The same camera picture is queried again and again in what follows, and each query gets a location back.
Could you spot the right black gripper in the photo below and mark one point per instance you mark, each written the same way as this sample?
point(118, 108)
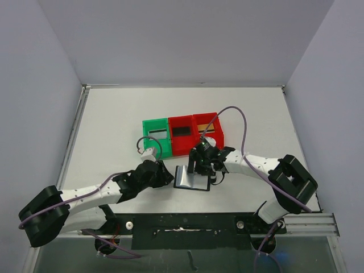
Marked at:
point(197, 164)

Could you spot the gold credit card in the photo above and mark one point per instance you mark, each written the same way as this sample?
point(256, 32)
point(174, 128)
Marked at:
point(205, 127)

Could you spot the silver credit card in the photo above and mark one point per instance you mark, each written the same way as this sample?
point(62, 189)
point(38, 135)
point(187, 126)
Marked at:
point(158, 133)

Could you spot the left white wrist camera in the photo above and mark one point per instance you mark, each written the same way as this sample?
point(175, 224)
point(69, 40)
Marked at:
point(149, 154)

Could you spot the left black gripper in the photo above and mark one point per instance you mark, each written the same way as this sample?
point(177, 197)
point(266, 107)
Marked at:
point(161, 174)

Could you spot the middle red plastic bin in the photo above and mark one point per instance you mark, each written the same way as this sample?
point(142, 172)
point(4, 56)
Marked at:
point(181, 145)

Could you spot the aluminium frame rail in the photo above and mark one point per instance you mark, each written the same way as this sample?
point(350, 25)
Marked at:
point(311, 225)

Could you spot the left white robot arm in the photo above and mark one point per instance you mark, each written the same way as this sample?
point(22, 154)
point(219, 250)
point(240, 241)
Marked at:
point(52, 212)

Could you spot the black credit card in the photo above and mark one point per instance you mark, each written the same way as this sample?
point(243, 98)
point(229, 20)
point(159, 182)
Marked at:
point(181, 131)

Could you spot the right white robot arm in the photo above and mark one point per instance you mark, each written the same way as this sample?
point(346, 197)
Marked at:
point(292, 184)

